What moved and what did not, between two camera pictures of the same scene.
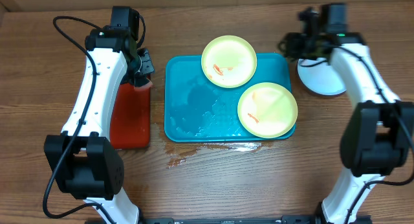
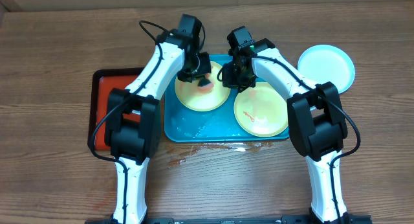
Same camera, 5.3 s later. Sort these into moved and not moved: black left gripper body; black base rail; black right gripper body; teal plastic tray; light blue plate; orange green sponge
Moved: orange green sponge; black left gripper body; black right gripper body
Not moved: light blue plate; black base rail; teal plastic tray
